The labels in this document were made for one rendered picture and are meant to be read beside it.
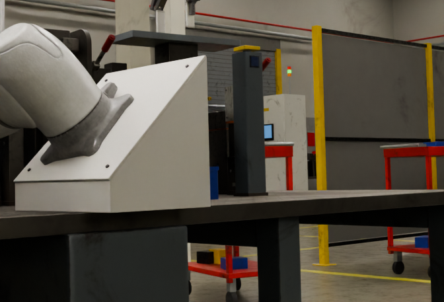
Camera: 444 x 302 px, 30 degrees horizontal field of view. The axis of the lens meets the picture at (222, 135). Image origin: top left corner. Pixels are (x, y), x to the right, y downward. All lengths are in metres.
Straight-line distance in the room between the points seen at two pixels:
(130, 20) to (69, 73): 8.29
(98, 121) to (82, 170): 0.12
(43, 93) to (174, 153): 0.29
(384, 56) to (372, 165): 1.02
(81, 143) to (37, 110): 0.11
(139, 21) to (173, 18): 3.29
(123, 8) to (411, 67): 3.71
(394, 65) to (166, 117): 6.30
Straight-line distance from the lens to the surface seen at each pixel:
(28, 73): 1.69
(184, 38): 2.37
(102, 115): 1.75
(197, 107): 1.73
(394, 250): 6.27
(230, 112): 2.74
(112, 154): 1.66
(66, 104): 1.72
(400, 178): 7.86
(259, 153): 2.53
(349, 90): 7.32
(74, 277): 1.63
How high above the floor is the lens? 0.77
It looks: 3 degrees up
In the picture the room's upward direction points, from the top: 2 degrees counter-clockwise
